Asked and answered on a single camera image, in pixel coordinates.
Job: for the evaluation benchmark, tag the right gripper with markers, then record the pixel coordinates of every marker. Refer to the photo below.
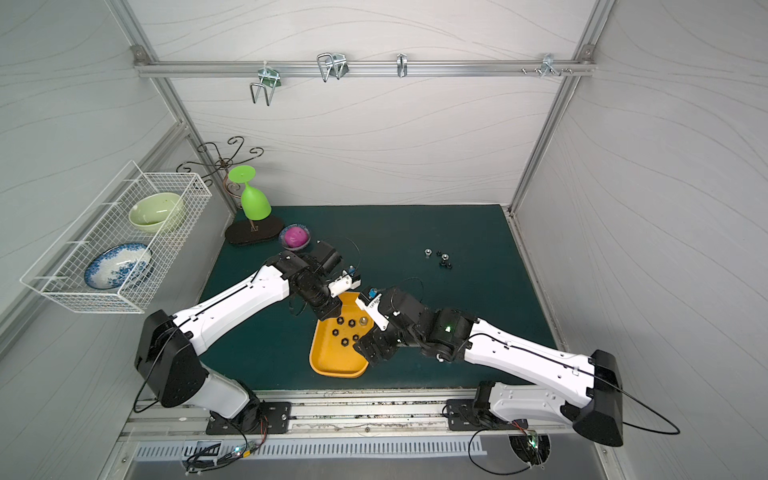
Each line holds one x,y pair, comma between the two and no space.
372,345

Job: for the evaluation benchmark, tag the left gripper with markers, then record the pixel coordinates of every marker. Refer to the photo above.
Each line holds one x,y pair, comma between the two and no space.
327,306

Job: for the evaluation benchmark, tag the yellow plastic storage box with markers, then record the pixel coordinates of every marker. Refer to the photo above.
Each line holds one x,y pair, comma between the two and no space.
327,356

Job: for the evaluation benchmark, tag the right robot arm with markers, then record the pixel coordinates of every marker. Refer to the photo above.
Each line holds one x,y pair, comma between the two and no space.
583,391

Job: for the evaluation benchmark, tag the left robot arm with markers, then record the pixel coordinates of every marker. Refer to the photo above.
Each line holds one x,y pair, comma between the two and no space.
170,346

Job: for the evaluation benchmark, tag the purple ball in bowl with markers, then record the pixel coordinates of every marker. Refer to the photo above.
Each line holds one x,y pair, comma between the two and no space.
295,237

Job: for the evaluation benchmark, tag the black metal cup stand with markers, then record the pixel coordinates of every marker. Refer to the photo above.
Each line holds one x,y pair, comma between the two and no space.
240,232

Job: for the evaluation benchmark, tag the green plastic goblet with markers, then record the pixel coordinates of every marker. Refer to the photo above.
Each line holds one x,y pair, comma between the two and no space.
253,201

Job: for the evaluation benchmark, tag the light green bowl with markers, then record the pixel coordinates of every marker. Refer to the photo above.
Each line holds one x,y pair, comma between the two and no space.
159,213

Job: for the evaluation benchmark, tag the blue white patterned bowl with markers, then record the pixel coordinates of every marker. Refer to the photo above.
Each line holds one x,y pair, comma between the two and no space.
124,266

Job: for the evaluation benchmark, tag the metal hook left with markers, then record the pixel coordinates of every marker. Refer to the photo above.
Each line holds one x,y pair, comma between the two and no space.
268,80

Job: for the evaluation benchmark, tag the metal hook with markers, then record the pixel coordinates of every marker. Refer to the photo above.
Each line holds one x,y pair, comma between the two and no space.
332,65
268,80
547,66

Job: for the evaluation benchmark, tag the metal hook middle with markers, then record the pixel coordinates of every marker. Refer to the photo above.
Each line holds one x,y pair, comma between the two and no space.
332,65

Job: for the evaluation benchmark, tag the aluminium crossbar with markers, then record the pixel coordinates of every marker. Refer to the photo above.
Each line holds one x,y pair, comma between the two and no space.
357,69

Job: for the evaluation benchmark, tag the metal hook right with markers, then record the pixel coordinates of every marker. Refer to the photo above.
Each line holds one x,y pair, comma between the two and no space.
547,66

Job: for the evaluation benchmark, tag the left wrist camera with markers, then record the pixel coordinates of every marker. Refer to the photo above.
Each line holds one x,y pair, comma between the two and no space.
348,280

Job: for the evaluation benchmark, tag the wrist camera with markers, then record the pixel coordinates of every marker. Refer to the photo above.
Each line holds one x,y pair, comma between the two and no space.
348,280
370,302

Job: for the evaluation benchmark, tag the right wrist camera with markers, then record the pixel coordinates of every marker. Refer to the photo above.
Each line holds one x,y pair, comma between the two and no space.
370,302

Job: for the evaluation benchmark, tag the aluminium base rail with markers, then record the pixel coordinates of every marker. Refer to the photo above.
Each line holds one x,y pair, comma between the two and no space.
359,413

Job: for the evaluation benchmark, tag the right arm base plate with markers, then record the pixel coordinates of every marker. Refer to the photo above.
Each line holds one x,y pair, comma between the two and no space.
461,415

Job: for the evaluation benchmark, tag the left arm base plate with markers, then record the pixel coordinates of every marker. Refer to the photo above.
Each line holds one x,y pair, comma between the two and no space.
270,417

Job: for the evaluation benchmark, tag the white wire basket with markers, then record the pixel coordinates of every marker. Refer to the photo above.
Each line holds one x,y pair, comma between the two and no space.
57,274

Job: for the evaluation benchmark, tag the white slotted cable duct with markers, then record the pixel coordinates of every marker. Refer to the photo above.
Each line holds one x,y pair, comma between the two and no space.
317,448

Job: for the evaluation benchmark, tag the metal bracket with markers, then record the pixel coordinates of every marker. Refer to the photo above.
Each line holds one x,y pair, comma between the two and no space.
402,65

